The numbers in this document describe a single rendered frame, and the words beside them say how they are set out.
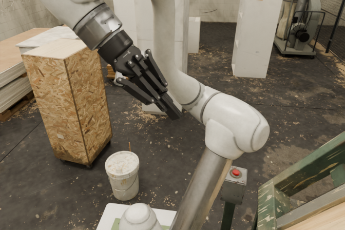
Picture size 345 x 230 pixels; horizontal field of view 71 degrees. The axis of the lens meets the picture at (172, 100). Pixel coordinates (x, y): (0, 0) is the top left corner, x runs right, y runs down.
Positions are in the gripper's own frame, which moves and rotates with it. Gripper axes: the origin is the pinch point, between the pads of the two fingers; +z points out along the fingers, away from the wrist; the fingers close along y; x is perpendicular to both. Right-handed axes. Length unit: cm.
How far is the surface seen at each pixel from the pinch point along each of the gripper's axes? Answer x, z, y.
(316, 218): 3, 80, 21
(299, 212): 11, 80, 23
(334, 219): -4, 77, 20
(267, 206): 30, 86, 28
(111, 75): 332, 7, 201
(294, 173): 16, 81, 44
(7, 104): 346, -59, 55
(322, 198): 0, 76, 28
